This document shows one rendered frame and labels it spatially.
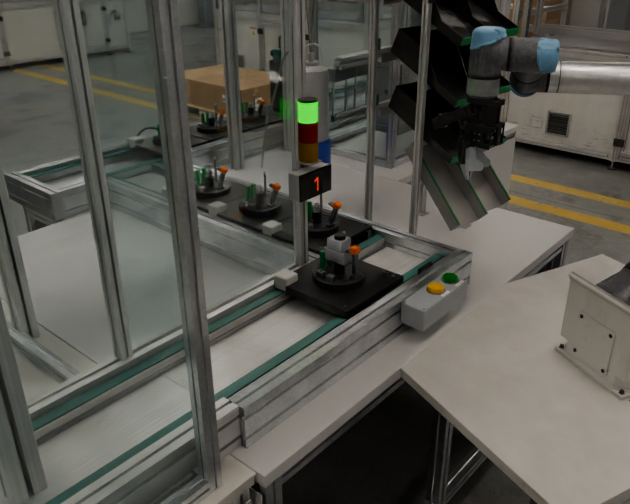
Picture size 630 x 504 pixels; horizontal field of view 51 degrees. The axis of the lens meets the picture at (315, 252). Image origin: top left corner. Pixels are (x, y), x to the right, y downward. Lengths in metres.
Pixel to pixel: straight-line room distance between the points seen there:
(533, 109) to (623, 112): 0.75
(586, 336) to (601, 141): 4.38
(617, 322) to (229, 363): 0.84
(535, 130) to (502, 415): 4.80
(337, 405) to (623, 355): 0.62
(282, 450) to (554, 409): 0.59
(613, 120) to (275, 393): 4.82
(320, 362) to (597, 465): 0.58
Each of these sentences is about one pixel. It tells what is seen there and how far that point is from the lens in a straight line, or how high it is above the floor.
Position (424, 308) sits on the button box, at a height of 0.96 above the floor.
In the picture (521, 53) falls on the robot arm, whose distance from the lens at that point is 1.60.
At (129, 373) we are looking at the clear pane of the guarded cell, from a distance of 1.05.
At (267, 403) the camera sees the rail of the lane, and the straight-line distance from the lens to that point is 1.36.
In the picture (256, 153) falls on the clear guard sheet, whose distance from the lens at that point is 1.59.
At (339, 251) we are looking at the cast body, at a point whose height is 1.06.
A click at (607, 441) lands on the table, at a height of 0.86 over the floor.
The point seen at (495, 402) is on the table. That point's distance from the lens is 1.52.
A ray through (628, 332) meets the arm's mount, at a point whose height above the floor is 1.02.
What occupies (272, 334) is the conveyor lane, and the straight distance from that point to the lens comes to 1.59.
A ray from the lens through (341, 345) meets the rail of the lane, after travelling 1.49.
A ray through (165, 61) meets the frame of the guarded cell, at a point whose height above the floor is 1.63.
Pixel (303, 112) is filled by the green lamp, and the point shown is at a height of 1.39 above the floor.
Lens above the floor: 1.79
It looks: 26 degrees down
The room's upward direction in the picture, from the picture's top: straight up
